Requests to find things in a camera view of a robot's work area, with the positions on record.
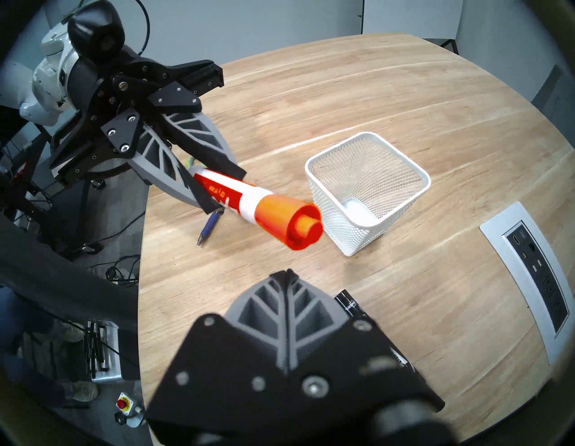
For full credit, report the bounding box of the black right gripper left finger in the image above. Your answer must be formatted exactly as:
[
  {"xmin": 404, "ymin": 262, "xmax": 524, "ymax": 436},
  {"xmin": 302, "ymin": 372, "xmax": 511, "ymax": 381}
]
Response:
[{"xmin": 146, "ymin": 269, "xmax": 289, "ymax": 435}]

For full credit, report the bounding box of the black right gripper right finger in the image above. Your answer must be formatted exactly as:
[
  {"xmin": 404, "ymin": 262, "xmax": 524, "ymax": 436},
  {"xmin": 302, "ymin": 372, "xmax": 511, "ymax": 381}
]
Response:
[{"xmin": 289, "ymin": 269, "xmax": 446, "ymax": 415}]

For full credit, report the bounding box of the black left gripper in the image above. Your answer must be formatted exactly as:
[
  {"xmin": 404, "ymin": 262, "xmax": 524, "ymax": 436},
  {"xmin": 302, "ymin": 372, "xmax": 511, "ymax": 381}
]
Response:
[{"xmin": 49, "ymin": 53, "xmax": 248, "ymax": 215}]

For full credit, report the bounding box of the black permanent marker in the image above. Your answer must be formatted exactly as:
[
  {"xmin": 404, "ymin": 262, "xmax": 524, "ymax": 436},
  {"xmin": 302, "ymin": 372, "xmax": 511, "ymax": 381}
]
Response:
[{"xmin": 334, "ymin": 290, "xmax": 420, "ymax": 376}]

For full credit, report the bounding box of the orange white dry-erase marker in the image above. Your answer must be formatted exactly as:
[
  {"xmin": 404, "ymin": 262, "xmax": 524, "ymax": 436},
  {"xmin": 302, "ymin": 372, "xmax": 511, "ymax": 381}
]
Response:
[{"xmin": 192, "ymin": 166, "xmax": 324, "ymax": 251}]

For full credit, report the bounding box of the blue ballpoint pen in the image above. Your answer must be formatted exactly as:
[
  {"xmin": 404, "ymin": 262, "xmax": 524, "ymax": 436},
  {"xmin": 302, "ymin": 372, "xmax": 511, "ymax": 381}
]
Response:
[{"xmin": 196, "ymin": 208, "xmax": 225, "ymax": 247}]

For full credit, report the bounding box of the white mesh pen holder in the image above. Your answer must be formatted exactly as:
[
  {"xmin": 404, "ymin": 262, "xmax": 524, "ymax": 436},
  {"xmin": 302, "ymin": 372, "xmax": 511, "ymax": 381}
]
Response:
[{"xmin": 305, "ymin": 131, "xmax": 432, "ymax": 257}]

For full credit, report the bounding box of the grey metal control box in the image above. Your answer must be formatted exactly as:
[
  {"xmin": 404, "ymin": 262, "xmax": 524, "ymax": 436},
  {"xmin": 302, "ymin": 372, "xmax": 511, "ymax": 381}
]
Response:
[{"xmin": 84, "ymin": 318, "xmax": 141, "ymax": 384}]

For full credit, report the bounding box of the grey table power outlet panel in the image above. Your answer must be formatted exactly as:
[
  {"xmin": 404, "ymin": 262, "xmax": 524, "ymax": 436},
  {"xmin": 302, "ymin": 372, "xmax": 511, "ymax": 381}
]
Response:
[{"xmin": 479, "ymin": 201, "xmax": 575, "ymax": 366}]

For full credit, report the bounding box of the rolling whiteboard on stand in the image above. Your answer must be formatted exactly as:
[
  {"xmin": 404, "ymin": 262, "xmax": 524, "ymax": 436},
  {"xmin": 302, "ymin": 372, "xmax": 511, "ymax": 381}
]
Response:
[{"xmin": 361, "ymin": 0, "xmax": 464, "ymax": 55}]

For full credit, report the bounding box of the grey mesh-back chair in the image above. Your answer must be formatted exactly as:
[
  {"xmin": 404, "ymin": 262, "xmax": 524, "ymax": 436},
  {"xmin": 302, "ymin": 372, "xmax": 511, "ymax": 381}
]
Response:
[{"xmin": 531, "ymin": 64, "xmax": 575, "ymax": 147}]

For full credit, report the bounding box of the left camera cable orange plug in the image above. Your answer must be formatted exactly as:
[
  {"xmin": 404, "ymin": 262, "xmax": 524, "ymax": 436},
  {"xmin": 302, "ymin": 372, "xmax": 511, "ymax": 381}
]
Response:
[{"xmin": 126, "ymin": 0, "xmax": 151, "ymax": 56}]

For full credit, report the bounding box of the black wheeled stand frame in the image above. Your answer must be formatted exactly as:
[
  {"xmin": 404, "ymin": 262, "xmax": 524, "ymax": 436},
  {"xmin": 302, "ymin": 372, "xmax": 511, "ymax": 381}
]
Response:
[{"xmin": 0, "ymin": 130, "xmax": 106, "ymax": 259}]

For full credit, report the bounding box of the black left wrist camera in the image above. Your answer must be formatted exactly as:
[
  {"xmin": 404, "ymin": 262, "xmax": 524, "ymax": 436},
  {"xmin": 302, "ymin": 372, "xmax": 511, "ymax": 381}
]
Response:
[{"xmin": 67, "ymin": 0, "xmax": 126, "ymax": 63}]

